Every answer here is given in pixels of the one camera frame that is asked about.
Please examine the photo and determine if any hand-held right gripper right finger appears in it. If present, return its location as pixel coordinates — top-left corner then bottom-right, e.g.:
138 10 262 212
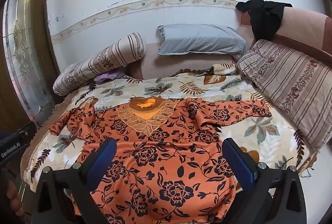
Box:
222 137 308 224

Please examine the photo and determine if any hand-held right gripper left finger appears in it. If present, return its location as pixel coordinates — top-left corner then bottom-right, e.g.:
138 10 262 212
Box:
31 137 118 224

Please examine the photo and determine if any orange floral shirt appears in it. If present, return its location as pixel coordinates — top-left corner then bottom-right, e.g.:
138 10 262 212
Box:
49 96 272 224

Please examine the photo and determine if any person's left hand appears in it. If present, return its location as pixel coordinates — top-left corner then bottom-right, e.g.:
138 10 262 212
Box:
6 179 25 217

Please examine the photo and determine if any leaf print blanket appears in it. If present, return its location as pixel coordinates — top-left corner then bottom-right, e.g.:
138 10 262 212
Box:
20 63 318 193

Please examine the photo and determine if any purple cloth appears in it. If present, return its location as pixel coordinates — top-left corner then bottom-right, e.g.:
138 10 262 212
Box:
93 71 125 83

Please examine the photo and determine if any striped floral pillow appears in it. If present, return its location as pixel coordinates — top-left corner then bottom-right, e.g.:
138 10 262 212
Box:
237 39 332 152

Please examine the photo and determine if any striped floral bolster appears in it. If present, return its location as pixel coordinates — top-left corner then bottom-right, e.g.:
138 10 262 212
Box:
52 32 147 96

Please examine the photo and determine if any wooden door with patterned glass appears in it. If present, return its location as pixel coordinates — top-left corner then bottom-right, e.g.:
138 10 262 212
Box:
0 0 59 136

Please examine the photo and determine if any pink bedsheet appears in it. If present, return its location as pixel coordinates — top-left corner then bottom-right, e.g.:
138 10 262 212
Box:
127 43 239 80

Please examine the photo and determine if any grey pillow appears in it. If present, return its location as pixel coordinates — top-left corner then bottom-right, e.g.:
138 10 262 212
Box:
156 24 247 55

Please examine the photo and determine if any black cloth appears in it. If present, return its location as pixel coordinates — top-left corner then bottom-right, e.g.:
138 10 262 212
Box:
236 0 293 41

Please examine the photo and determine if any pink padded headboard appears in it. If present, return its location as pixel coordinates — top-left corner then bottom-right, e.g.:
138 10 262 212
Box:
240 7 332 69

